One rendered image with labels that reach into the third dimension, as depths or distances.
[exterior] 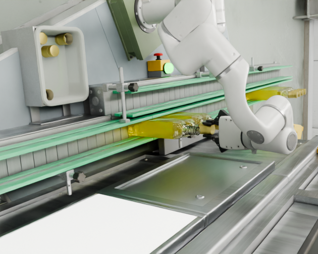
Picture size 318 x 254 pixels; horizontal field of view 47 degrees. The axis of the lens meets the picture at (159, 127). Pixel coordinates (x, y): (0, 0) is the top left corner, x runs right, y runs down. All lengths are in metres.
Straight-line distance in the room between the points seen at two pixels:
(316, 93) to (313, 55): 0.67
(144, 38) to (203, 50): 0.54
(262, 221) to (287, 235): 0.06
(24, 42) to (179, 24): 0.43
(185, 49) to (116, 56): 0.52
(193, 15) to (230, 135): 0.36
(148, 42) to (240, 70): 0.61
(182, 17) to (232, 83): 0.23
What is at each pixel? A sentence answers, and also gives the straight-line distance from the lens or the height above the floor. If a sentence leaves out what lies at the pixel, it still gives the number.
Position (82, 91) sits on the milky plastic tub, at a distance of 1.17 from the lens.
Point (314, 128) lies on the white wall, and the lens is 7.10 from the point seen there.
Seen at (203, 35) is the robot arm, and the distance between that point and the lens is 0.91.
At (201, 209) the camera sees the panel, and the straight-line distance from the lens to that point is 0.86.
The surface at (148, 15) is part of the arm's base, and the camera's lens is 1.40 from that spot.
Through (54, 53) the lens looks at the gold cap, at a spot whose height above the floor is 0.81.
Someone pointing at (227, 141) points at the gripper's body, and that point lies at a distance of 1.10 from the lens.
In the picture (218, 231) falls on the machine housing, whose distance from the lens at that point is 0.78.
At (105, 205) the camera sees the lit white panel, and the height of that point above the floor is 1.07.
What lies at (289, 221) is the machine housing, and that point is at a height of 1.46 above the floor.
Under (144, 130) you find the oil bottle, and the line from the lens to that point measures 1.21.
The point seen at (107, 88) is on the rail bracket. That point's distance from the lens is 1.14.
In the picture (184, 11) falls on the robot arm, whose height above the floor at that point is 1.18.
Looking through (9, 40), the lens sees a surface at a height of 0.71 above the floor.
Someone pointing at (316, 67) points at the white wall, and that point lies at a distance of 6.97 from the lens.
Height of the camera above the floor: 1.69
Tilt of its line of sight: 35 degrees down
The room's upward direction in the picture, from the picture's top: 94 degrees clockwise
